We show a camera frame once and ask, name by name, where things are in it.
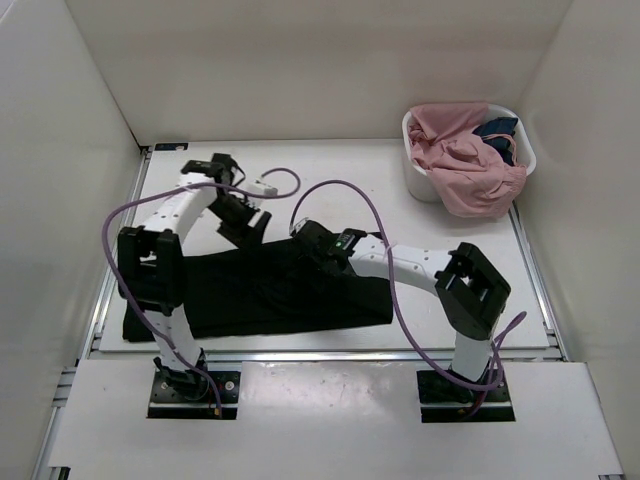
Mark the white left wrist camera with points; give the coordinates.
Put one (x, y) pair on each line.
(259, 188)

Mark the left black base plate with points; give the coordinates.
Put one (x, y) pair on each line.
(167, 402)

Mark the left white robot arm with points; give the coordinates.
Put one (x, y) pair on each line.
(152, 267)

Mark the aluminium frame rail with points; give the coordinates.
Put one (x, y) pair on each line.
(527, 355)

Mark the white plastic basket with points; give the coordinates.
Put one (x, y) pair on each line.
(416, 179)

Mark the blue white label sticker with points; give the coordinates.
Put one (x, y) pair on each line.
(168, 147)

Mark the pink garment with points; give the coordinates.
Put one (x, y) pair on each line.
(469, 176)

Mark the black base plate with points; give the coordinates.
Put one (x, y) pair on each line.
(167, 402)
(444, 402)

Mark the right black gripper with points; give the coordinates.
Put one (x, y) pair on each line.
(312, 258)

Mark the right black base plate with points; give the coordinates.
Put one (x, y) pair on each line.
(444, 402)

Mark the dark blue garment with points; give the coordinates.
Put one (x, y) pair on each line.
(499, 133)

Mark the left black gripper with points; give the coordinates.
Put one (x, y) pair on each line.
(243, 235)

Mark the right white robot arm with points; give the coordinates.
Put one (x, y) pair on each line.
(471, 292)

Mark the black trousers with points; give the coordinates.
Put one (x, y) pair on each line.
(275, 289)

